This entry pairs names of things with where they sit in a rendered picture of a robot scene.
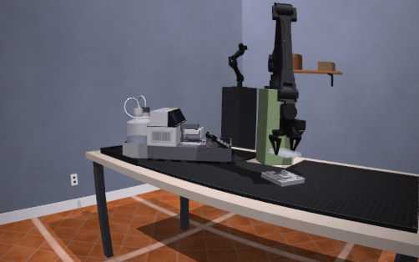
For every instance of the white plastic bottle with cap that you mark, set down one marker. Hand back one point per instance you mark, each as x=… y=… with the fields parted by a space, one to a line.
x=137 y=128

